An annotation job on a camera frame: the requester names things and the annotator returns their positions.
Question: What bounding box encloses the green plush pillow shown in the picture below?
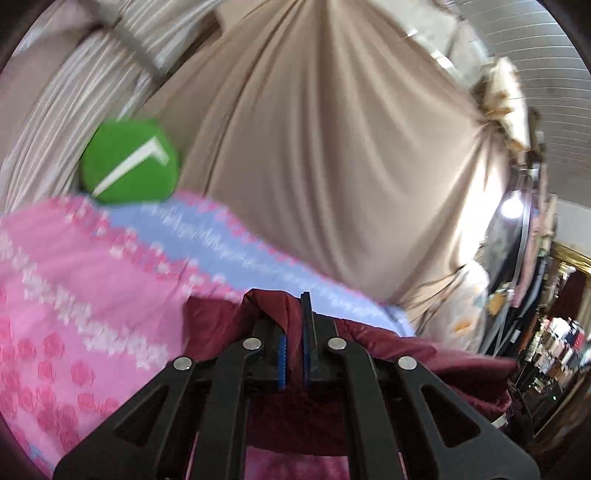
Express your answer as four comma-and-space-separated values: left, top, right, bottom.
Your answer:
79, 120, 179, 204

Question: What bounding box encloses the beige curtain sheet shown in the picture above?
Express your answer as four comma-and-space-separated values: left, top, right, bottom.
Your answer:
139, 1, 510, 324

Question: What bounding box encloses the pink floral bed quilt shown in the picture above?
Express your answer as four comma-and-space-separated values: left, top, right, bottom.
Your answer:
1, 193, 414, 477

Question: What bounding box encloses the maroon puffer jacket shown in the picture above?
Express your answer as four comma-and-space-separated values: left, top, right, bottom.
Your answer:
183, 290, 516, 456

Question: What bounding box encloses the floral cream cloth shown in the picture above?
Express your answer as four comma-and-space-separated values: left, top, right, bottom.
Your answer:
416, 261, 490, 352

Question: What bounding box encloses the striped grey curtain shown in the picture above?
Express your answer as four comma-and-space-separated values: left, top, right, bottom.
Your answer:
1, 1, 218, 214

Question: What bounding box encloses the cluttered shelf rack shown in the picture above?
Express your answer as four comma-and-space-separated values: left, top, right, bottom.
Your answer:
481, 179, 590, 444

